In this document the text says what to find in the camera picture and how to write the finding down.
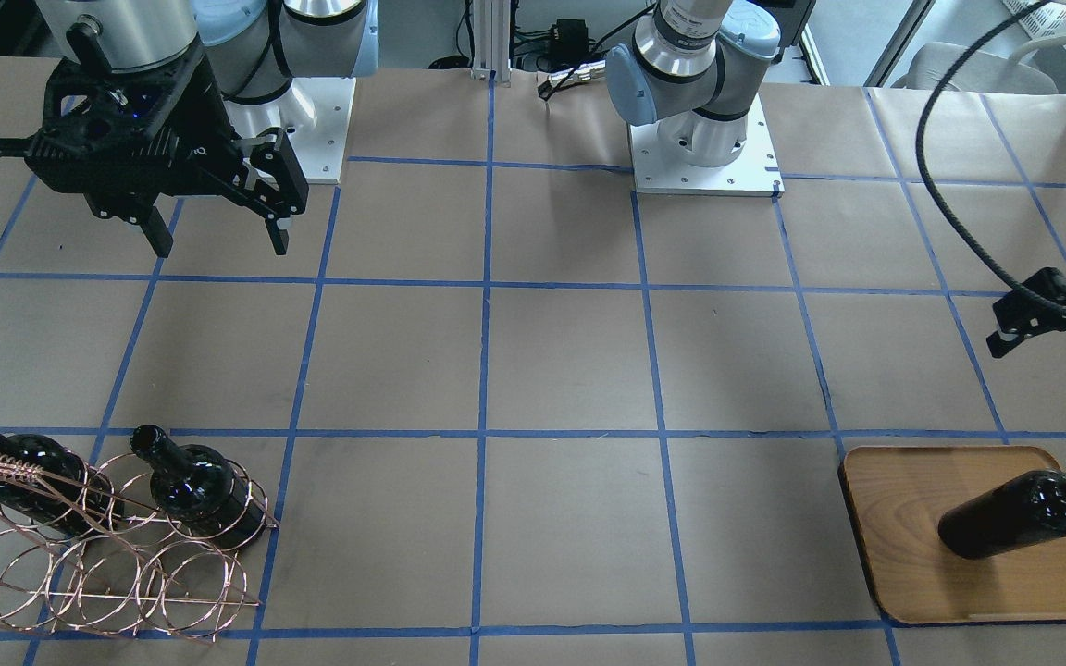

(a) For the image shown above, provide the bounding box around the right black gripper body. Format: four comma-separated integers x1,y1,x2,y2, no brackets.
25,46,248,216

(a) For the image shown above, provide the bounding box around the dark wine bottle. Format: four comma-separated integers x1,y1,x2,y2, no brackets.
936,471,1066,561
0,433,122,538
130,425,264,551

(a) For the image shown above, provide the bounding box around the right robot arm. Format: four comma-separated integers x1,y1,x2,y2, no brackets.
25,1,379,258

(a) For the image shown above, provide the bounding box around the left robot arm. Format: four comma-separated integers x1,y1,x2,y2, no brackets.
605,1,1066,359

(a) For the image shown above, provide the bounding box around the wooden tray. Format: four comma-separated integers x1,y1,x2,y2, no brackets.
840,444,1066,626

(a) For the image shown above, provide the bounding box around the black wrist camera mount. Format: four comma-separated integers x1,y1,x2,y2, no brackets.
25,58,193,197

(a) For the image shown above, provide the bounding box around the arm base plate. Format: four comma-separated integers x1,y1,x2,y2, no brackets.
226,77,358,185
627,96,786,198

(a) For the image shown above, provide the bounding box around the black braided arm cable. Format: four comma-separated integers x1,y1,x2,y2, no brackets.
914,0,1066,334

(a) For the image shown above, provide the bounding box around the aluminium frame post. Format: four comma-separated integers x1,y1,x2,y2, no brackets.
468,0,514,87

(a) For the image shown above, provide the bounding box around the copper wire bottle basket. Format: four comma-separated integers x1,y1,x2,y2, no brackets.
0,454,261,641

